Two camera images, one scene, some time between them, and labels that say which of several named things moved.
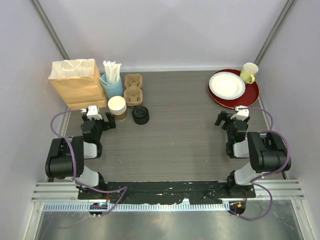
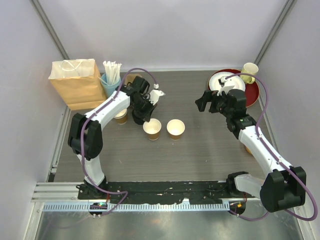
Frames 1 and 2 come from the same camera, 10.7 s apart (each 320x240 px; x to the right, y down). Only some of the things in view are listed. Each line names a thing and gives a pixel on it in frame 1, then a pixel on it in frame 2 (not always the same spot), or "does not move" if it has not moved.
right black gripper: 224,116 → 211,96
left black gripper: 110,124 → 149,112
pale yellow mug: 247,73 does not move
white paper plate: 227,85 does not move
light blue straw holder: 111,90 does not move
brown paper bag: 78,82 does not move
